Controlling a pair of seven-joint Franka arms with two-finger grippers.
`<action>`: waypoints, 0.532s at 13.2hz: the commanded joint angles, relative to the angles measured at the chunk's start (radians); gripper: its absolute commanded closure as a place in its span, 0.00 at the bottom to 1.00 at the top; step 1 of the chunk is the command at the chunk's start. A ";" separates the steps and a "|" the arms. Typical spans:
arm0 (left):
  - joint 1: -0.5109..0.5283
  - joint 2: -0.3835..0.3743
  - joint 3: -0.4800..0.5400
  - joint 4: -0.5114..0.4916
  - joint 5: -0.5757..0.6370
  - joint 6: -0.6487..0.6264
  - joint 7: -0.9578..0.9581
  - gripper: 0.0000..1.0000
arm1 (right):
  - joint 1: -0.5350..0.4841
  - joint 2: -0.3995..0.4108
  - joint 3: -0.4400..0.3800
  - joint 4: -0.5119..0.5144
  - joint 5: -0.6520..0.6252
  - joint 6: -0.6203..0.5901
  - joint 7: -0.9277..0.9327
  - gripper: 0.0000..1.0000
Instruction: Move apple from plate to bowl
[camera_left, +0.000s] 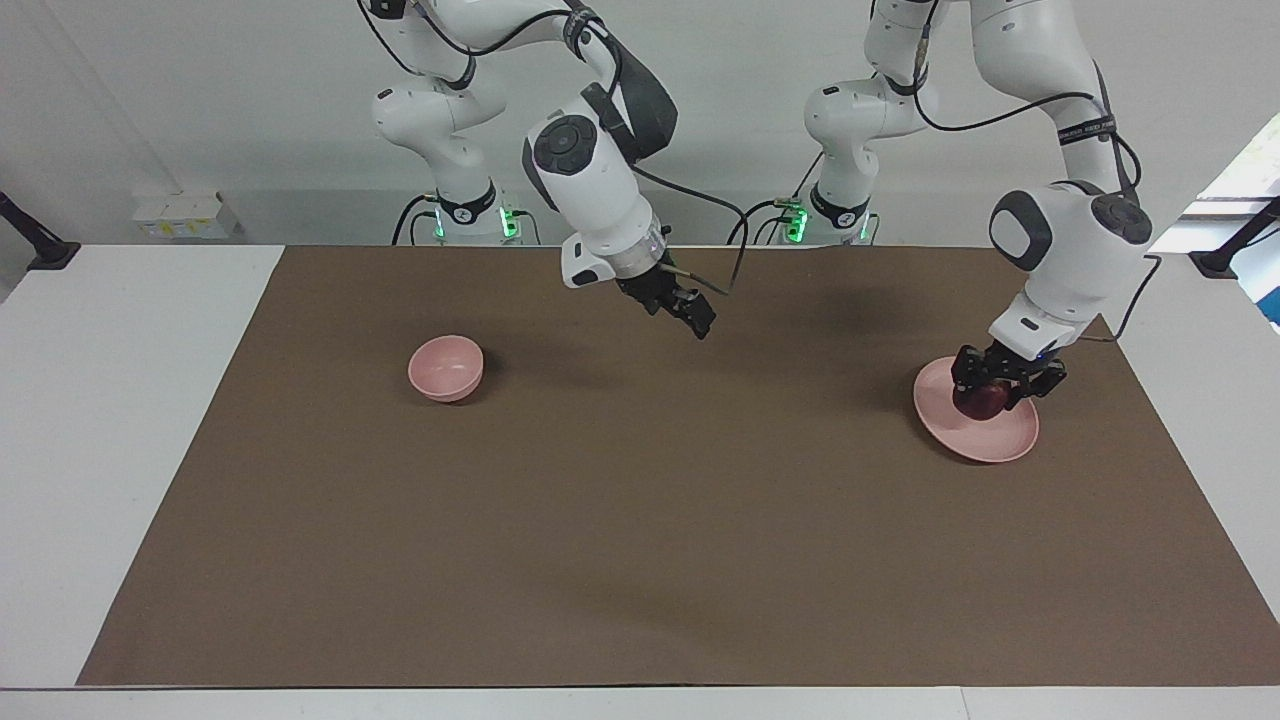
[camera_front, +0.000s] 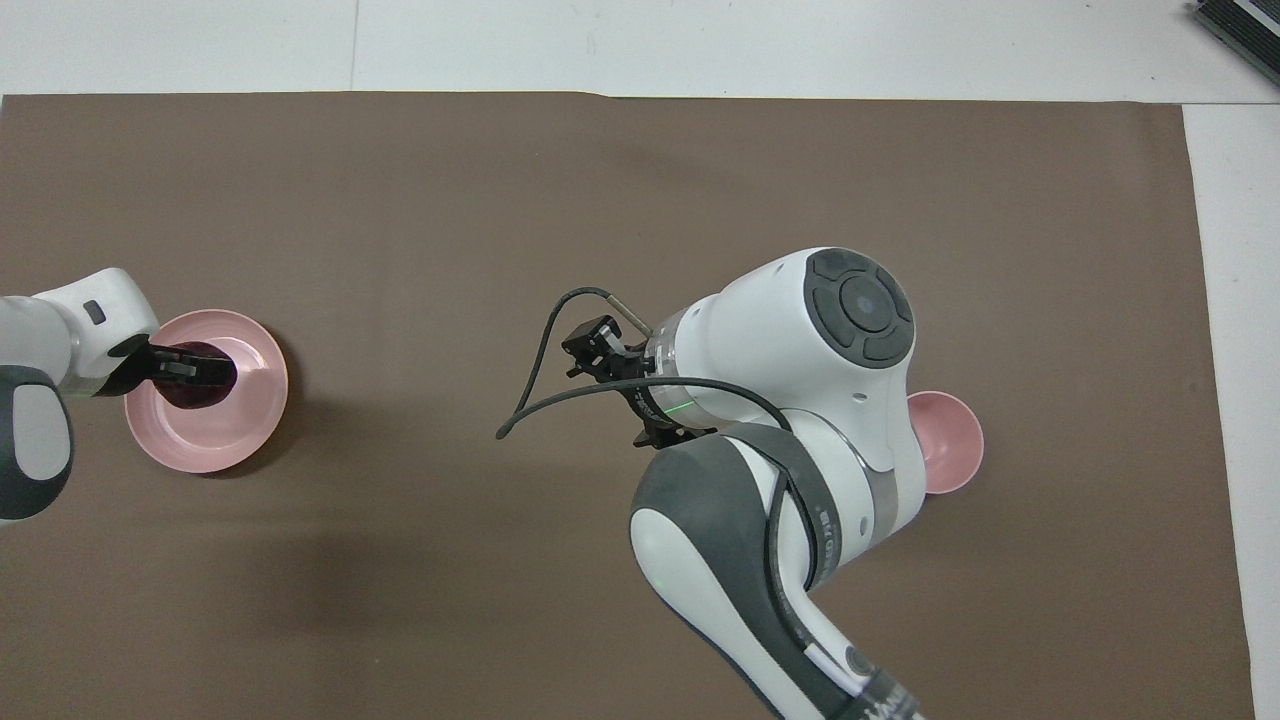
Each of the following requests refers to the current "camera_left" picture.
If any white power strip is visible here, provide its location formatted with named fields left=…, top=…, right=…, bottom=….
left=133, top=191, right=242, bottom=242

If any black clamp stand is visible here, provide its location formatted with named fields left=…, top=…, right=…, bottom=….
left=0, top=190, right=82, bottom=272
left=1188, top=195, right=1280, bottom=280

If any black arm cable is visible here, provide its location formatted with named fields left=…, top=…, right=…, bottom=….
left=358, top=0, right=749, bottom=296
left=868, top=0, right=1163, bottom=344

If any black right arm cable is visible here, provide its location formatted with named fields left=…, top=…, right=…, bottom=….
left=358, top=0, right=749, bottom=296

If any black right base cable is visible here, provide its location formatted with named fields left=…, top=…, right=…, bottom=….
left=391, top=194, right=542, bottom=247

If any black left base cable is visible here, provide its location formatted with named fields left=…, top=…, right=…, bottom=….
left=726, top=150, right=882, bottom=247

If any pink bowl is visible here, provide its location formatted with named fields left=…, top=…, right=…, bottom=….
left=408, top=335, right=485, bottom=403

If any dark red apple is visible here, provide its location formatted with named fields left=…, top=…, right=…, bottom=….
left=953, top=380, right=1012, bottom=421

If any pink plate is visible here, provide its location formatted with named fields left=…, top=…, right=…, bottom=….
left=913, top=356, right=1040, bottom=464

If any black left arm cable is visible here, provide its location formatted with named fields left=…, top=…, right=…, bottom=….
left=868, top=0, right=1163, bottom=344

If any black base cable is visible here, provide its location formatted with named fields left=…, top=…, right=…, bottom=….
left=726, top=150, right=882, bottom=247
left=391, top=194, right=542, bottom=247

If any brown table mat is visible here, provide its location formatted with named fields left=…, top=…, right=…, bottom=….
left=77, top=245, right=1280, bottom=687

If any blue box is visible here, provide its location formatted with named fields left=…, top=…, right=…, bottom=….
left=1238, top=268, right=1280, bottom=333

